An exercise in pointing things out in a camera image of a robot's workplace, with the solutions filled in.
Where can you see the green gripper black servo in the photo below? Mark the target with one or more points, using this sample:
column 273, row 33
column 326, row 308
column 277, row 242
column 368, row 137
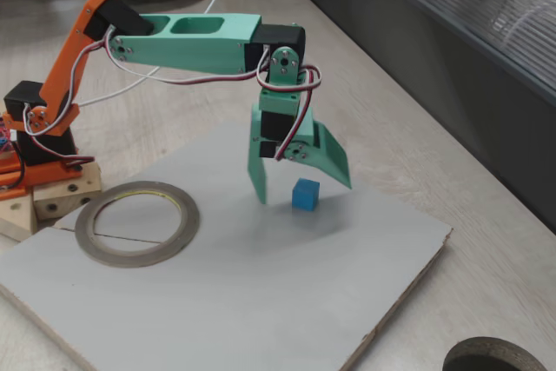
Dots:
column 309, row 136

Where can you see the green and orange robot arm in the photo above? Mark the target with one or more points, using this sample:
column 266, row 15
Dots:
column 195, row 47

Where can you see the triangular wooden block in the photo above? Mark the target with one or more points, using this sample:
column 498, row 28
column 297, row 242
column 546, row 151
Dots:
column 17, row 214

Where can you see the blue cube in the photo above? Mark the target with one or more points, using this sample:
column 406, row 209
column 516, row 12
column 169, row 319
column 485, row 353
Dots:
column 304, row 199

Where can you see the dark round table grommet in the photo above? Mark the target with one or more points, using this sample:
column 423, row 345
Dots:
column 486, row 345

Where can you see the white flat board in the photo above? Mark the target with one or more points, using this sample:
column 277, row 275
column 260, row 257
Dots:
column 260, row 280

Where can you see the wooden block with holes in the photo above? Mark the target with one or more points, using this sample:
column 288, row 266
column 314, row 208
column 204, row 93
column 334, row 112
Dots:
column 82, row 184

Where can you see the red controller circuit board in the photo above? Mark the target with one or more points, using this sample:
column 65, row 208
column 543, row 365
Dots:
column 5, row 132

